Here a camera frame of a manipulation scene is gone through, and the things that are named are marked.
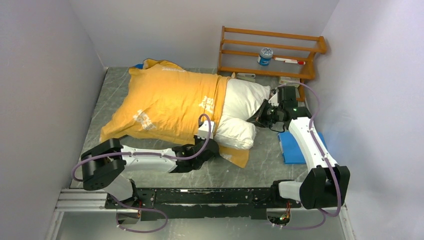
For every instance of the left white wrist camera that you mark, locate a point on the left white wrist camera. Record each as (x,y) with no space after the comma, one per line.
(205,129)

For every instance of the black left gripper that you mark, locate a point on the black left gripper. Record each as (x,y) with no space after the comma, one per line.
(196,139)

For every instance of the red and white marker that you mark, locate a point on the red and white marker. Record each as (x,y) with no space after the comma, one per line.
(290,61)

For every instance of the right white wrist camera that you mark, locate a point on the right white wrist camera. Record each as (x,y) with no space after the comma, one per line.
(273,98)

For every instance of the blue and orange pillowcase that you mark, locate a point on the blue and orange pillowcase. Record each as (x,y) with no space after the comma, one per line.
(168,103)

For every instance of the blue round jar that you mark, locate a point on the blue round jar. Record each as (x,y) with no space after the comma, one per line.
(265,56)

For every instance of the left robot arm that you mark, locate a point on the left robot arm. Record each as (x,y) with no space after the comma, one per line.
(103,165)

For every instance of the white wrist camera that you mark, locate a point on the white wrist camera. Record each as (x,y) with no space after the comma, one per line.
(205,129)
(273,98)

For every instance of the small white box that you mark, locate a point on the small white box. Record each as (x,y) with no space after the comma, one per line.
(291,81)

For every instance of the orange wooden rack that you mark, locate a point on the orange wooden rack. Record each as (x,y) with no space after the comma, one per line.
(239,49)

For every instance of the white pillow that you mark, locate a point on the white pillow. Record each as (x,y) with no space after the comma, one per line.
(242,100)

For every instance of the blue foam pad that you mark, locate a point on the blue foam pad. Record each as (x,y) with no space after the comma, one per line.
(290,150)

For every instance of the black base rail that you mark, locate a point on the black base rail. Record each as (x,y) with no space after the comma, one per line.
(199,203)

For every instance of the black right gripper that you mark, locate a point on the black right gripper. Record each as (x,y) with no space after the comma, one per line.
(259,118)

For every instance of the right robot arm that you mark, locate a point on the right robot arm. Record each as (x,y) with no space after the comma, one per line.
(326,183)

